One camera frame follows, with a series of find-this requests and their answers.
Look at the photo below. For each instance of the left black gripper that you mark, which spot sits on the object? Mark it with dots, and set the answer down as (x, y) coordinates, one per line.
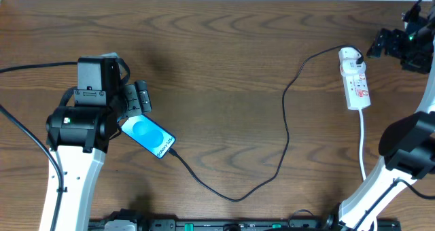
(134, 100)

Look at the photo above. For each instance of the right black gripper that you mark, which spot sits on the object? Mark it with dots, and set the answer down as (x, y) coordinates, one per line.
(388, 41)

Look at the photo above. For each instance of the blue Galaxy smartphone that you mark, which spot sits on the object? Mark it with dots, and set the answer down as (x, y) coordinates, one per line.
(149, 135)

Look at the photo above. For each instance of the white power strip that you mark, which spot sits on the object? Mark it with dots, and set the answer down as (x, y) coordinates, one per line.
(352, 68)

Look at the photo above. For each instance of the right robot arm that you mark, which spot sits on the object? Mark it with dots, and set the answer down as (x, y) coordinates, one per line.
(406, 147)

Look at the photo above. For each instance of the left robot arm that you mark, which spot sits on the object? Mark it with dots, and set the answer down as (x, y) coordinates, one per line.
(79, 132)

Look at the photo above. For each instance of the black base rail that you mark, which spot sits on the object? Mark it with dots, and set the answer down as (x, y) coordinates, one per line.
(133, 220)

